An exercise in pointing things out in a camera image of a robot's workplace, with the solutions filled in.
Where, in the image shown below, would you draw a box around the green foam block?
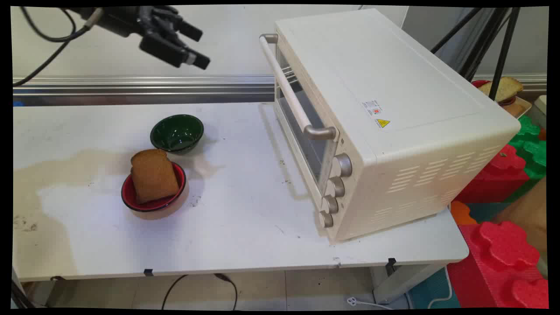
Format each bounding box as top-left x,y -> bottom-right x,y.
502,115 -> 547,203

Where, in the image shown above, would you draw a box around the dark green bowl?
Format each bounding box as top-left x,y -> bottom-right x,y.
150,114 -> 205,154

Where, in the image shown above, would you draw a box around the white table leg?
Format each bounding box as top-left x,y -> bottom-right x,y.
371,262 -> 448,305

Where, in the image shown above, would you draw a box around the glass oven door with handle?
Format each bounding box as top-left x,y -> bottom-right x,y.
259,33 -> 340,213

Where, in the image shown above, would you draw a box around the red and green foam mats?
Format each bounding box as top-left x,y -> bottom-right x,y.
447,220 -> 550,309

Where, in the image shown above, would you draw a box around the small red foam block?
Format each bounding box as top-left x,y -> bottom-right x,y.
454,144 -> 530,204

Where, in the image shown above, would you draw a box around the brown cardboard panel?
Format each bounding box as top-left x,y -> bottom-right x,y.
493,177 -> 547,264

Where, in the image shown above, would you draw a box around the beige tray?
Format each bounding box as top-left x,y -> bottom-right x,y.
502,96 -> 533,120

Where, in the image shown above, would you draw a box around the aluminium rail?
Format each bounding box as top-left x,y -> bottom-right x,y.
13,75 -> 276,106

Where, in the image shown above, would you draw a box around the red bowl with black rim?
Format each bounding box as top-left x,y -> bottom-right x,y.
121,161 -> 190,220

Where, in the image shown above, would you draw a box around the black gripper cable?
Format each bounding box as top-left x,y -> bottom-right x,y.
13,6 -> 104,87

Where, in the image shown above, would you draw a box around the black tripod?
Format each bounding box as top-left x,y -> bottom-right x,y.
431,7 -> 521,102

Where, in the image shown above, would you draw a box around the black cable under table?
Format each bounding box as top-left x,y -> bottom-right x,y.
161,273 -> 238,311

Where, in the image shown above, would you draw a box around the brown bread slice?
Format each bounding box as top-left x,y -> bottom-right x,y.
130,149 -> 180,204

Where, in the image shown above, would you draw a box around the orange foam piece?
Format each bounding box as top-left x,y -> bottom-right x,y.
450,200 -> 478,226

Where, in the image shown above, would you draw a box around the cream toaster oven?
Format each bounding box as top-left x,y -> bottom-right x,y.
259,9 -> 522,244

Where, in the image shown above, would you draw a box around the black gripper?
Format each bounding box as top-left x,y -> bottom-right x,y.
72,6 -> 211,70

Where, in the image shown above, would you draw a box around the light toast slice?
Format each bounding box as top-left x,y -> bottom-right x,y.
478,77 -> 524,103

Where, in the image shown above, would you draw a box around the teal floor mat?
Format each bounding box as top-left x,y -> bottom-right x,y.
408,267 -> 461,309

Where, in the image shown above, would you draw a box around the white power cable with plug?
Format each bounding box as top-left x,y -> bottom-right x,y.
346,268 -> 454,310

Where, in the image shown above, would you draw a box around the teal foam piece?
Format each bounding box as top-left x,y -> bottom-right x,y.
466,202 -> 511,224

